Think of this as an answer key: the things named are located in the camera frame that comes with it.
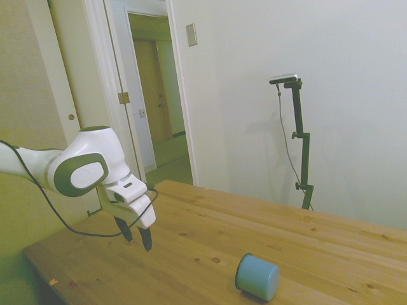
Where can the blue enamel mug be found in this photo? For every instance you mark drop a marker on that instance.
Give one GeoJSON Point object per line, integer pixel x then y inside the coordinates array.
{"type": "Point", "coordinates": [257, 275]}

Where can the black camera stand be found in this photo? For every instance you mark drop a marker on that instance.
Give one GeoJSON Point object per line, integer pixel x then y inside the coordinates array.
{"type": "Point", "coordinates": [302, 143]}

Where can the white open door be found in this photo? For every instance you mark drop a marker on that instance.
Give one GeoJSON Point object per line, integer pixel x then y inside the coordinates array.
{"type": "Point", "coordinates": [127, 95]}

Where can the beige wall switch plate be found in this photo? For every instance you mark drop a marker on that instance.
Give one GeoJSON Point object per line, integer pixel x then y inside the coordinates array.
{"type": "Point", "coordinates": [191, 35]}

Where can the wooden hallway door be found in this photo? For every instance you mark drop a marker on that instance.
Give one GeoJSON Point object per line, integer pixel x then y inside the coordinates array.
{"type": "Point", "coordinates": [152, 92]}

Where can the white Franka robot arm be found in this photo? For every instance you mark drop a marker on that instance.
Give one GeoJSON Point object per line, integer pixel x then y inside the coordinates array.
{"type": "Point", "coordinates": [86, 155]}

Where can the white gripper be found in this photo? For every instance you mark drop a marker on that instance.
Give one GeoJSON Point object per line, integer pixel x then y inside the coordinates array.
{"type": "Point", "coordinates": [136, 213]}

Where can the silver camera on stand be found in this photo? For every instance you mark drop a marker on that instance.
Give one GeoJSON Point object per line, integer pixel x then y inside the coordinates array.
{"type": "Point", "coordinates": [284, 78]}

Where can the brass door hinge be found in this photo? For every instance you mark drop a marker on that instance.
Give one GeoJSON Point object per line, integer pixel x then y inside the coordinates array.
{"type": "Point", "coordinates": [123, 98]}

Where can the cream closet door with knob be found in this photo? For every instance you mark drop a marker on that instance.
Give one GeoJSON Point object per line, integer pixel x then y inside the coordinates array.
{"type": "Point", "coordinates": [63, 63]}

